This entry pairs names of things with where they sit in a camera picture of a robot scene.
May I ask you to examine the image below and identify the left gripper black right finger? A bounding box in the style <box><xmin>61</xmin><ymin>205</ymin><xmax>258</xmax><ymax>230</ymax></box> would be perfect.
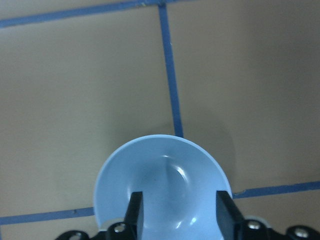
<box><xmin>216</xmin><ymin>190</ymin><xmax>244</xmax><ymax>240</ymax></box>

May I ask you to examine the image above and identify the blue bowl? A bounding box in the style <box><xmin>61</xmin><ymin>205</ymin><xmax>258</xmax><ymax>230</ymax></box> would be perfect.
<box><xmin>93</xmin><ymin>134</ymin><xmax>231</xmax><ymax>240</ymax></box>

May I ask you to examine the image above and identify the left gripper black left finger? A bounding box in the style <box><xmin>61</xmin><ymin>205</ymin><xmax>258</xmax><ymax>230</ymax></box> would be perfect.
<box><xmin>124</xmin><ymin>191</ymin><xmax>144</xmax><ymax>240</ymax></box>

